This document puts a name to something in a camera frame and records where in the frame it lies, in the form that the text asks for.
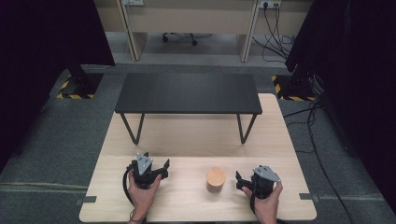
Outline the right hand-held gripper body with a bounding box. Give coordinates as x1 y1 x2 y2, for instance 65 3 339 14
250 164 282 201

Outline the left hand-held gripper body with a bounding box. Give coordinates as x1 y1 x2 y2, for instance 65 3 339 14
131 152 163 190

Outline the round wooden canister with lid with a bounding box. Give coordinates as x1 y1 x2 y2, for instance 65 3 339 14
205 166 228 194

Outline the person's left hand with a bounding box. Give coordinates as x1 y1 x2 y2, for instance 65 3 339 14
127 172 163 219

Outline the person's right hand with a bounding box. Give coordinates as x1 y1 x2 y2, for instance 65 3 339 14
242 182 284 223

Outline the low black table riser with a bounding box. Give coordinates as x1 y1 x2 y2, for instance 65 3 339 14
114 72 263 146

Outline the black stand with hazard tape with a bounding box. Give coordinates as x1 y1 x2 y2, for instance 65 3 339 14
55 63 105 101
271 63 318 103

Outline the black office chair base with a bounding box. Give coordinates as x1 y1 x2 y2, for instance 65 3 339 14
161 32 199 48

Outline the black curtain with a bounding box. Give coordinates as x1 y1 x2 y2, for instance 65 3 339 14
0 0 117 174
284 0 396 216

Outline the beige office desk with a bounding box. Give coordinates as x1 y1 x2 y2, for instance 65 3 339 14
115 0 262 63

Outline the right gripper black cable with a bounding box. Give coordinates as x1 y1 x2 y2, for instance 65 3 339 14
249 186 258 217

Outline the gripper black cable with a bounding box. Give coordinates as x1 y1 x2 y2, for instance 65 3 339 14
122 165 138 207
249 186 258 217

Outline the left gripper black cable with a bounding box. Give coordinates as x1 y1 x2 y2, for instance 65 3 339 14
122 165 138 207

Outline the black floor cable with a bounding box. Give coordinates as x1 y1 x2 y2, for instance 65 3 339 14
282 101 357 224

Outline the black power cables bundle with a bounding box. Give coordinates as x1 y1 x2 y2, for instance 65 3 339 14
251 3 297 64

